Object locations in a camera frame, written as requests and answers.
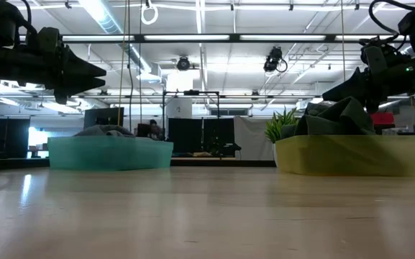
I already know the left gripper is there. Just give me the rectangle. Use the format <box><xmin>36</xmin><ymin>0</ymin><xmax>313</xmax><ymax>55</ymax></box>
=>
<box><xmin>36</xmin><ymin>27</ymin><xmax>106</xmax><ymax>105</ymax></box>

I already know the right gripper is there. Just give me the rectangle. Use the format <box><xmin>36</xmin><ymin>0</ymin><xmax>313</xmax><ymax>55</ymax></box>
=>
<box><xmin>321</xmin><ymin>45</ymin><xmax>391</xmax><ymax>113</ymax></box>

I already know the dark green clothes pile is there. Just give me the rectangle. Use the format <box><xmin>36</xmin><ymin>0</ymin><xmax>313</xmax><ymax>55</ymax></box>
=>
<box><xmin>314</xmin><ymin>96</ymin><xmax>376</xmax><ymax>136</ymax></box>

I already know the red box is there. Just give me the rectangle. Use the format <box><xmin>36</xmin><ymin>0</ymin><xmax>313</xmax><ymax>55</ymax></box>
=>
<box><xmin>369</xmin><ymin>112</ymin><xmax>395</xmax><ymax>126</ymax></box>

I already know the black computer monitor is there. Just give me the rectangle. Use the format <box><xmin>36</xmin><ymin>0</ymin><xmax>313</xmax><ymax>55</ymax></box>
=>
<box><xmin>83</xmin><ymin>106</ymin><xmax>124</xmax><ymax>130</ymax></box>

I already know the yellow translucent plastic bin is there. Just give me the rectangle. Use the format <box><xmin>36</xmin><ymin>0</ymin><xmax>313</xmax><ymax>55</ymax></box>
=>
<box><xmin>274</xmin><ymin>135</ymin><xmax>415</xmax><ymax>177</ymax></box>

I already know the black overhead light beam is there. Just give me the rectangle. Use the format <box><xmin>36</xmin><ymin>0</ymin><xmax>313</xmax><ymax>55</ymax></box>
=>
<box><xmin>18</xmin><ymin>33</ymin><xmax>409</xmax><ymax>44</ymax></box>

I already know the small green potted plant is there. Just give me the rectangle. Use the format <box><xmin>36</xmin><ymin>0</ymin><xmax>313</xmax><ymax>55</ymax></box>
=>
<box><xmin>264</xmin><ymin>107</ymin><xmax>301</xmax><ymax>145</ymax></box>

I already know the teal translucent plastic bin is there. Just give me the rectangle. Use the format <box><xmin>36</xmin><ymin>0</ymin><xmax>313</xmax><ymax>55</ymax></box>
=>
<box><xmin>47</xmin><ymin>135</ymin><xmax>174</xmax><ymax>171</ymax></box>

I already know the person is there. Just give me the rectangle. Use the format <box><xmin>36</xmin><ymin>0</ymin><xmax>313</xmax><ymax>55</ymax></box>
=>
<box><xmin>147</xmin><ymin>119</ymin><xmax>163</xmax><ymax>140</ymax></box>

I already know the black ceiling spotlight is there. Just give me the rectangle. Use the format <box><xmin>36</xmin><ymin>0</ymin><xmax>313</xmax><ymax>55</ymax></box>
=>
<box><xmin>176</xmin><ymin>55</ymin><xmax>192</xmax><ymax>71</ymax></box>

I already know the white cloth cover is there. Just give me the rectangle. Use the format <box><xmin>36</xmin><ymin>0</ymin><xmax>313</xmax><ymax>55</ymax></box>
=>
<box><xmin>234</xmin><ymin>115</ymin><xmax>275</xmax><ymax>161</ymax></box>

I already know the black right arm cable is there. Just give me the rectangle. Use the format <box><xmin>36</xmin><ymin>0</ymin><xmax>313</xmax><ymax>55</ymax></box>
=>
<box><xmin>368</xmin><ymin>0</ymin><xmax>413</xmax><ymax>37</ymax></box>

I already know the black ceiling camera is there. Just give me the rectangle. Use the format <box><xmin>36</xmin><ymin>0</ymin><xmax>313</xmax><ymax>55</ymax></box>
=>
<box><xmin>263</xmin><ymin>45</ymin><xmax>288</xmax><ymax>73</ymax></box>

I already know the white hanging ring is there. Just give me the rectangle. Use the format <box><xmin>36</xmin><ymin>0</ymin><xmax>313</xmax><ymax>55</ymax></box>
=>
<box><xmin>141</xmin><ymin>0</ymin><xmax>159</xmax><ymax>25</ymax></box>

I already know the black metal stand frame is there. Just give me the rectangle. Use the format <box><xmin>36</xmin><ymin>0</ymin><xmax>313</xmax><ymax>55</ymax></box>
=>
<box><xmin>162</xmin><ymin>89</ymin><xmax>221</xmax><ymax>159</ymax></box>

